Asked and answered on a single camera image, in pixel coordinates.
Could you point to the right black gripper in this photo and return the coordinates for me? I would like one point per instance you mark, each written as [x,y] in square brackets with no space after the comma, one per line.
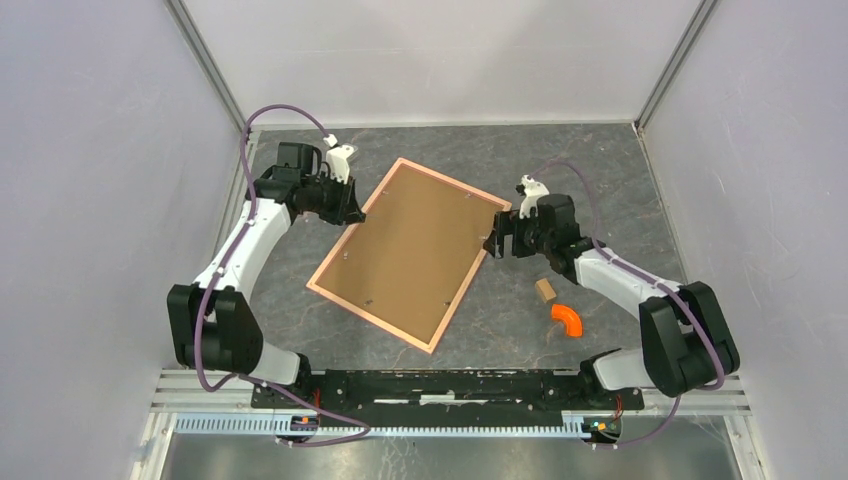
[505,223]

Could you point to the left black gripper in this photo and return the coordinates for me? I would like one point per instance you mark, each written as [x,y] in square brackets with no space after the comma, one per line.
[347,211]

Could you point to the pink wooden photo frame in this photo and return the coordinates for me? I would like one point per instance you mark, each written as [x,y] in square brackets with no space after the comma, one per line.
[408,266]

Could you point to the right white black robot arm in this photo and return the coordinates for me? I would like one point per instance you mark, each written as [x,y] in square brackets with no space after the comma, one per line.
[686,343]

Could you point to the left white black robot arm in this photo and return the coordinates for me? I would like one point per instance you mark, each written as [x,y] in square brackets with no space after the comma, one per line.
[212,324]

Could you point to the small wooden block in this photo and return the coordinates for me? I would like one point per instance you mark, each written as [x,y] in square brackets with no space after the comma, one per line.
[545,291]

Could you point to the orange curved pipe piece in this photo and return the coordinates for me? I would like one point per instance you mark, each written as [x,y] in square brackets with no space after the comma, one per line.
[569,319]

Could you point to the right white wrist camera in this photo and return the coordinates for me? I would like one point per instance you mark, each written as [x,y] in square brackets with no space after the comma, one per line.
[531,191]

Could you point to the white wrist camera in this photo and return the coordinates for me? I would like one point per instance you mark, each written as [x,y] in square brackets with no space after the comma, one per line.
[531,191]
[338,157]

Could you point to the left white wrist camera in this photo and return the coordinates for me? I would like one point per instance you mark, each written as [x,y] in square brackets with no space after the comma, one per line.
[338,157]

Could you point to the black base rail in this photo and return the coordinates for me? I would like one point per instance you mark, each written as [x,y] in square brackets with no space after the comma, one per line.
[460,398]

